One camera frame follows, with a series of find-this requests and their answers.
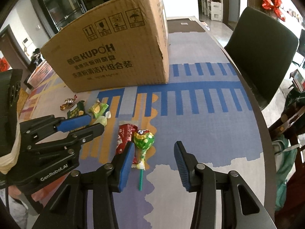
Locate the white clear snack bag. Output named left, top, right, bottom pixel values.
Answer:
left=94, top=111, right=111, bottom=127

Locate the gold wrapped candy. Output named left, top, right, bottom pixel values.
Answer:
left=60, top=95, right=77, bottom=111

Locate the dark chair right of table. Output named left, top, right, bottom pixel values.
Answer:
left=224, top=7, right=299, bottom=110

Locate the green wrapped lollipop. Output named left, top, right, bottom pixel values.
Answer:
left=133, top=129, right=155, bottom=191

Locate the wooden chair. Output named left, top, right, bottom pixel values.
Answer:
left=268, top=104, right=304, bottom=228

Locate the red foil balloon bow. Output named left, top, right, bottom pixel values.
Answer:
left=262, top=0, right=286, bottom=22

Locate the green chips packet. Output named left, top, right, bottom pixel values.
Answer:
left=67, top=100, right=85, bottom=118

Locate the brown cardboard box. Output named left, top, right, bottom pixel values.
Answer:
left=41, top=0, right=169, bottom=93

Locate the person's left hand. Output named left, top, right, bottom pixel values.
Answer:
left=8, top=174, right=68, bottom=214

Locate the green yellow wrapped candy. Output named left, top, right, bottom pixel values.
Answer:
left=88, top=99, right=109, bottom=119

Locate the colourful patterned table mat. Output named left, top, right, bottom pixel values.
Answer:
left=18, top=19, right=265, bottom=229

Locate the woven straw basket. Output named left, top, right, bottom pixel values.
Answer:
left=17, top=88, right=29, bottom=116

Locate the white basket of oranges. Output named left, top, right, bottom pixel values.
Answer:
left=27, top=60, right=53, bottom=88

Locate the red paper door decoration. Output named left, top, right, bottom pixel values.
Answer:
left=0, top=57, right=11, bottom=72

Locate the green bag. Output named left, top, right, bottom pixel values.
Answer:
left=272, top=135, right=297, bottom=211

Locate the small red snack packet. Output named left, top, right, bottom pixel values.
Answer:
left=115, top=120, right=137, bottom=155

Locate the white storage shelf unit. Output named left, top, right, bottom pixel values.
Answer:
left=201, top=0, right=222, bottom=22

